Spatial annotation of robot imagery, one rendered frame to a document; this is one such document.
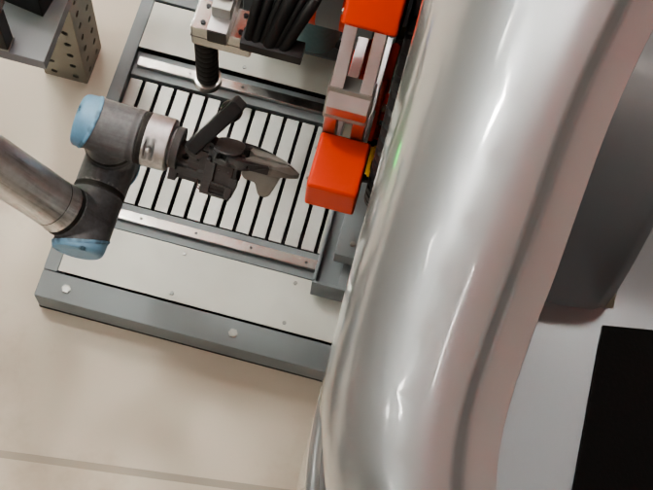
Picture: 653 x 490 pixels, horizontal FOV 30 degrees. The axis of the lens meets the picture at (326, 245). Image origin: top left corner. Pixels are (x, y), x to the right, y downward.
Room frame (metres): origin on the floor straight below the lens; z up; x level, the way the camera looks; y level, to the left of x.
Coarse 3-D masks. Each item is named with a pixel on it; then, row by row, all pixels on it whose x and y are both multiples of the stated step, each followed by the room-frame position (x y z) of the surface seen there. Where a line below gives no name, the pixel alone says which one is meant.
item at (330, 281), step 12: (336, 216) 0.97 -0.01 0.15; (336, 228) 0.94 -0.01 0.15; (324, 240) 0.91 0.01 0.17; (336, 240) 0.92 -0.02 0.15; (324, 252) 0.89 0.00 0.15; (324, 264) 0.86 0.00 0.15; (336, 264) 0.87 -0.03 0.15; (324, 276) 0.84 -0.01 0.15; (336, 276) 0.84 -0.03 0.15; (348, 276) 0.84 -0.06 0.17; (312, 288) 0.81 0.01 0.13; (324, 288) 0.81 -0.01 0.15; (336, 288) 0.81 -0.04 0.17; (336, 300) 0.81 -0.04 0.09
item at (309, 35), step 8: (312, 24) 1.15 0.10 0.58; (304, 32) 1.15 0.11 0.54; (312, 32) 1.15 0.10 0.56; (320, 32) 1.15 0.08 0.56; (328, 32) 1.16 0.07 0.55; (336, 32) 1.17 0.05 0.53; (304, 40) 1.15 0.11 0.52; (312, 40) 1.15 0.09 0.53; (320, 40) 1.15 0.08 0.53; (328, 40) 1.16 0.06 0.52; (336, 40) 1.17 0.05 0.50; (312, 48) 1.15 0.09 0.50; (320, 48) 1.15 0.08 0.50; (328, 48) 1.16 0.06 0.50; (336, 48) 1.17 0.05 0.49
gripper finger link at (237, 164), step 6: (222, 156) 0.83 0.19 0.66; (228, 156) 0.82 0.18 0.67; (228, 162) 0.81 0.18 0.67; (234, 162) 0.81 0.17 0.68; (240, 162) 0.81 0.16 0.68; (246, 162) 0.81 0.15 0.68; (252, 162) 0.82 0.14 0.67; (234, 168) 0.80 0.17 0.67; (240, 168) 0.80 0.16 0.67; (246, 168) 0.81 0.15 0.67; (252, 168) 0.81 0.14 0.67; (258, 168) 0.81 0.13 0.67; (264, 168) 0.81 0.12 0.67; (264, 174) 0.81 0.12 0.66
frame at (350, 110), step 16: (352, 32) 0.87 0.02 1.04; (352, 48) 0.85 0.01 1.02; (384, 48) 0.86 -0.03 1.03; (336, 64) 0.84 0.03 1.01; (352, 64) 1.06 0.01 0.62; (368, 64) 0.84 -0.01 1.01; (384, 64) 1.07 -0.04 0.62; (336, 80) 0.82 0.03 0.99; (352, 80) 0.83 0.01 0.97; (368, 80) 0.83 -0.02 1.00; (336, 96) 0.80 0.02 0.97; (352, 96) 0.81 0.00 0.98; (368, 96) 0.81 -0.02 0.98; (336, 112) 0.79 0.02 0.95; (352, 112) 0.79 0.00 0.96; (368, 112) 0.80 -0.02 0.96; (336, 128) 0.82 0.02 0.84; (352, 128) 0.79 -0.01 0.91; (368, 128) 0.93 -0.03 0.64
